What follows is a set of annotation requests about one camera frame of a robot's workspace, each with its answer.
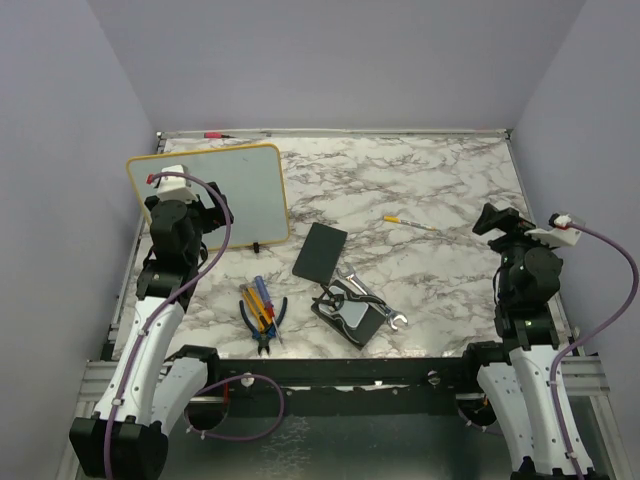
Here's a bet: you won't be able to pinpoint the blue red screwdriver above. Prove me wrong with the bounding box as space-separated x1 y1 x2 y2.
254 276 284 345

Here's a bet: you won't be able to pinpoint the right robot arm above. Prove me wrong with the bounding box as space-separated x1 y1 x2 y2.
459 203 603 479

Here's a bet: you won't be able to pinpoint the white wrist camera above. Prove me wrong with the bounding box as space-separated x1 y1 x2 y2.
525 212 586 248
147 164 198 204

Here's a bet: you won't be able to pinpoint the yellow framed whiteboard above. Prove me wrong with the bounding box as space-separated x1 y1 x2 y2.
126 143 290 248

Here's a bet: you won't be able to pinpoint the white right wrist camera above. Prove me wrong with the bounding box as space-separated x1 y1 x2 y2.
525 212 586 248

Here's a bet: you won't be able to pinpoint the black front mounting rail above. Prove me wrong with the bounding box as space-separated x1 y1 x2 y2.
164 344 501 419

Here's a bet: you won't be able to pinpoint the blue handled pliers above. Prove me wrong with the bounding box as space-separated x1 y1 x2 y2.
239 297 288 356

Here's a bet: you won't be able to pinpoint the black flat box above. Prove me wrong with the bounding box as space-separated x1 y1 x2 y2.
292 222 347 286

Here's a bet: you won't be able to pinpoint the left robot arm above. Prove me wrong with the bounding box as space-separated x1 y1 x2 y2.
69 173 233 479

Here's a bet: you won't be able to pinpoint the red black marker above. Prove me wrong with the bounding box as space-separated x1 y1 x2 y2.
203 132 235 139

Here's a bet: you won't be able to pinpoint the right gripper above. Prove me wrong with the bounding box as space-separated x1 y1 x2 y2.
475 201 561 300

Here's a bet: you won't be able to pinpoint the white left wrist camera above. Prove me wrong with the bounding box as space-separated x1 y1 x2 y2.
147 164 198 204

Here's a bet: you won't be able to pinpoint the silver combination wrench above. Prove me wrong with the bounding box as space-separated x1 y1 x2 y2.
336 264 409 331

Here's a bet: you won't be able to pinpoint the black grey wire stripper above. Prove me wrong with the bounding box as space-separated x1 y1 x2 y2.
312 285 371 330

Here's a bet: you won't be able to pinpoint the yellow utility knife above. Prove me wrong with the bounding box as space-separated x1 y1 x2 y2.
239 284 271 338

